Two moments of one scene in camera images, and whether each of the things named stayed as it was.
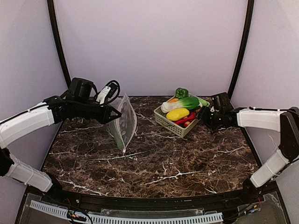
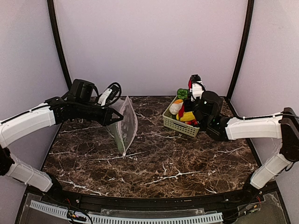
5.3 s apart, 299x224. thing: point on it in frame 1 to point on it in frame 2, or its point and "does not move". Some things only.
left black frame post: [50, 6] does not move
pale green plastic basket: [161, 118] to [181, 126]
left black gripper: [103, 113] does not move
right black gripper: [208, 115] to [195, 108]
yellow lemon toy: [176, 114] to [188, 116]
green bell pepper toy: [181, 93] does not move
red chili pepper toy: [187, 120] to [193, 122]
